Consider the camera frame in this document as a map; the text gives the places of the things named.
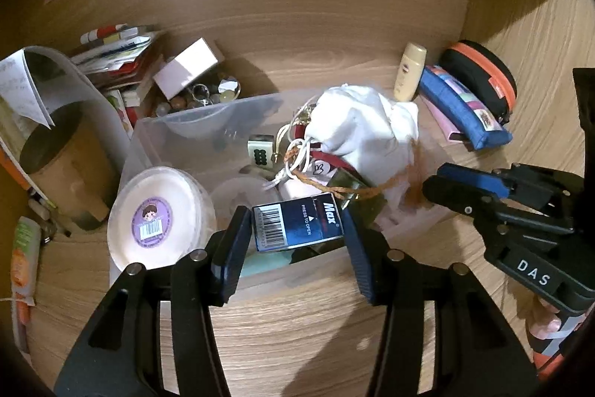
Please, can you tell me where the white cloth pouch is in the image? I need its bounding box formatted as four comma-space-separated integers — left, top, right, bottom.
309, 85, 419, 202

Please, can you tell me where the dark red strap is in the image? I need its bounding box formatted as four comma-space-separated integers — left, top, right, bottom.
307, 141, 361, 177

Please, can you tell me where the pale teal card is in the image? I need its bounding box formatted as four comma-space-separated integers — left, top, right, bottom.
242, 250, 298, 282

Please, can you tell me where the brown braided cord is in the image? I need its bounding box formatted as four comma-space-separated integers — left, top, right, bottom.
283, 146, 424, 201

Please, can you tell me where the clear plastic storage box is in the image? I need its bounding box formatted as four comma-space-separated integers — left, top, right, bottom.
109, 90, 459, 286

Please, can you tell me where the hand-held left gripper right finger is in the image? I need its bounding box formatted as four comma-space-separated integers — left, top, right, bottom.
341, 208, 531, 397

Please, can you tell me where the orange printed tube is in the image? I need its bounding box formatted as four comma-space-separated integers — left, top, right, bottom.
10, 218, 42, 309

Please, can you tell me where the wooden desktop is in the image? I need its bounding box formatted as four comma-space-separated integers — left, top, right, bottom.
23, 25, 595, 397

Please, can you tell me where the white coiled cable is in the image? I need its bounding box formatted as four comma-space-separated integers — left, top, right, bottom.
274, 137, 317, 185

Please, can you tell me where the red white tube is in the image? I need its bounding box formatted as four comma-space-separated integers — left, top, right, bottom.
80, 23, 128, 45

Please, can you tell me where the cream lotion bottle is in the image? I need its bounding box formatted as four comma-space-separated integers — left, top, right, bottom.
393, 42, 427, 102

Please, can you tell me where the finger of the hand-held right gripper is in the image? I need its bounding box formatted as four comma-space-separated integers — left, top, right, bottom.
437, 162, 577, 216
422, 175, 575, 259

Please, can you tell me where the dark olive box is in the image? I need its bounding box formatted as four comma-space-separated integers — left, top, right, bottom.
325, 169, 387, 233

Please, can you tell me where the blue patchwork pouch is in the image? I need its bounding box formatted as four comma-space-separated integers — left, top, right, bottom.
418, 64, 513, 151

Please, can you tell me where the blue staple box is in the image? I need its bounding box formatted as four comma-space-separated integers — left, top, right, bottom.
252, 192, 345, 253

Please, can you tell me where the stack of books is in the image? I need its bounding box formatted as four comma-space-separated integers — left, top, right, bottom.
70, 25, 165, 123

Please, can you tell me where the white round plastic container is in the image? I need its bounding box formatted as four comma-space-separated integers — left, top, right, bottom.
107, 167, 217, 272

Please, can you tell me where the small cardboard box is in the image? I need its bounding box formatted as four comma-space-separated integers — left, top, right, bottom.
152, 38, 225, 97

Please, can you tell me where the grey folded sheet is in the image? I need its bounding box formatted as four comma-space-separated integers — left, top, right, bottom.
23, 46, 133, 156

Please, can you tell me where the white printed receipt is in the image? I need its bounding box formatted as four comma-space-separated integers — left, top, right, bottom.
0, 53, 51, 129

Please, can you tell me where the person's right hand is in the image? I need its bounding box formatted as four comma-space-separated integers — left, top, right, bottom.
529, 295, 577, 339

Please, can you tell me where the brown cylindrical cup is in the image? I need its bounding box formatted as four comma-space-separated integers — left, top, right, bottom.
21, 104, 117, 230

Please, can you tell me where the black orange zip case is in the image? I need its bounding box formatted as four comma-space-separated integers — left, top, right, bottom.
439, 40, 518, 125

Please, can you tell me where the mahjong tile with green dots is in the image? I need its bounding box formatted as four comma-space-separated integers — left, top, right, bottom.
248, 135, 273, 167

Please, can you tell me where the pink flat pouch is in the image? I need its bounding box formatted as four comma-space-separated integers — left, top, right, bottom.
423, 97, 470, 144

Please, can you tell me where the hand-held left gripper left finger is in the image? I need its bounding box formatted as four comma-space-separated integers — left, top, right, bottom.
53, 205, 254, 397

